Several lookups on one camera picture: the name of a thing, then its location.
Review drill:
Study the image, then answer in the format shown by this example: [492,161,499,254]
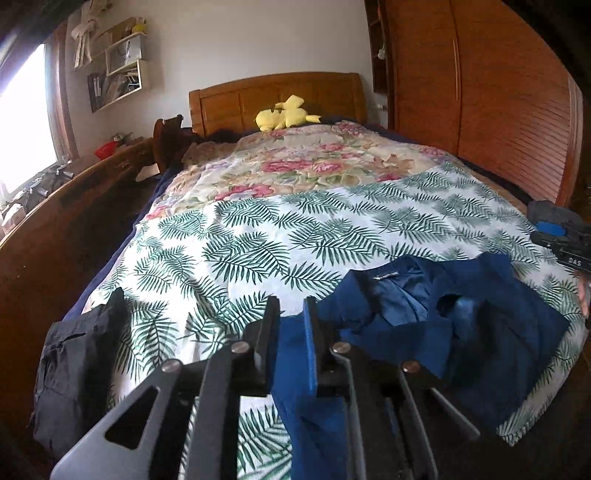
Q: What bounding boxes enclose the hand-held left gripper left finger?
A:
[50,295,281,480]

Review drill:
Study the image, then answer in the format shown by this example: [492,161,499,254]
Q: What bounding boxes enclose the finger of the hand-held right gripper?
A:
[537,220,571,239]

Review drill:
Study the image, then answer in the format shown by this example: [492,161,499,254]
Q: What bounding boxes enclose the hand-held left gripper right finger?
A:
[302,296,481,480]

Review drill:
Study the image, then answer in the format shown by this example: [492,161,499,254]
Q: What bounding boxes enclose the blue shirt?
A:
[270,253,573,480]

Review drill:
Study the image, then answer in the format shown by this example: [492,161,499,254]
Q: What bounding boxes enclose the person's right hand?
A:
[577,272,591,325]

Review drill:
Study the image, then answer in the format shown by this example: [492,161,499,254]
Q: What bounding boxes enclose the grey folded cloth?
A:
[526,199,591,234]

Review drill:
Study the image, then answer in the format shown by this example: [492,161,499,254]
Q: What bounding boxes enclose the leaf print bed sheet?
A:
[85,159,588,480]

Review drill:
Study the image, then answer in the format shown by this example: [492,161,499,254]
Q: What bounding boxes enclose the wooden louvred wardrobe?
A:
[365,0,585,209]

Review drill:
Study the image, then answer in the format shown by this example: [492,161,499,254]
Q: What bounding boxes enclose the floral quilt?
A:
[148,120,462,223]

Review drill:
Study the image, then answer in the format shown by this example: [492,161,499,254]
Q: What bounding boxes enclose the black pants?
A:
[30,287,129,459]

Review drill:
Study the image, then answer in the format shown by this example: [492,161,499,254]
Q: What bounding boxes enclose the yellow plush toy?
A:
[255,95,321,133]

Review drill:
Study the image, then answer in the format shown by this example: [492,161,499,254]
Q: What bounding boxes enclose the wooden chair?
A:
[153,115,195,174]

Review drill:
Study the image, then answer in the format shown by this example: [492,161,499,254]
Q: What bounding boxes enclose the wooden desk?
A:
[0,136,160,333]

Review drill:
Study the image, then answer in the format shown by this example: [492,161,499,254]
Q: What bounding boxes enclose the dark clutter on desk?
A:
[18,164,75,209]

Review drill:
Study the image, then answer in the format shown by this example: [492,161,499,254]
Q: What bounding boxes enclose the window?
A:
[0,41,62,200]

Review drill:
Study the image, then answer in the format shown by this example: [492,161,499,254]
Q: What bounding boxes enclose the white hanging plush toy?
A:
[73,0,108,70]

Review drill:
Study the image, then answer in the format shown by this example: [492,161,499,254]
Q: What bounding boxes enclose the white wall shelf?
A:
[87,34,151,113]

